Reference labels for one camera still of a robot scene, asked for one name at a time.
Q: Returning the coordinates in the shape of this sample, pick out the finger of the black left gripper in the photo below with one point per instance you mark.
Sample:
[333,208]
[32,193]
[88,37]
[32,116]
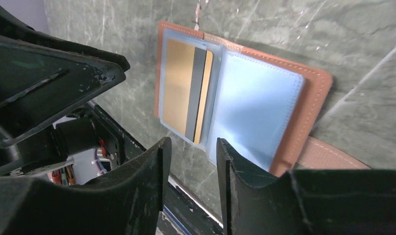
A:
[13,28]

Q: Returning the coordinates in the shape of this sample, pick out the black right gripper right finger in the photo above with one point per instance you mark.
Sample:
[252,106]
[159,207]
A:
[303,202]

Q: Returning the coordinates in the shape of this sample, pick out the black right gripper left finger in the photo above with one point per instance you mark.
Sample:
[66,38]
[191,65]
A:
[124,201]

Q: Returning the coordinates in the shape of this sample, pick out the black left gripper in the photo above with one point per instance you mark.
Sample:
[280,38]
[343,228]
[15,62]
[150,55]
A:
[39,85]

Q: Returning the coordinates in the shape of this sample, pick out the tan leather card holder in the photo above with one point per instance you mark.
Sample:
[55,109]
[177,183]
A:
[296,146]

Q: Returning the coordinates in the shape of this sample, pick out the gold card with stripe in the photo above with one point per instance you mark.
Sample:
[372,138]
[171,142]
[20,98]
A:
[185,81]

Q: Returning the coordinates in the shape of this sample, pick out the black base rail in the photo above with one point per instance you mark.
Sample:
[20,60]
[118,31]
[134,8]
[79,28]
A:
[184,214]

